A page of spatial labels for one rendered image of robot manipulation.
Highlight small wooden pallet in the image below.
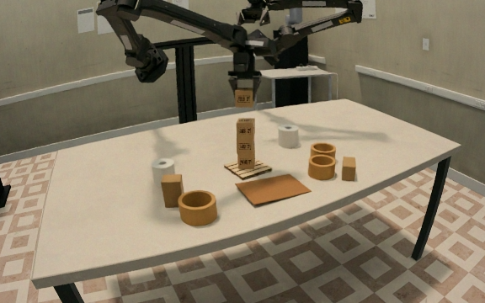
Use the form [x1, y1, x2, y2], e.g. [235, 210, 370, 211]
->
[224, 159, 272, 181]

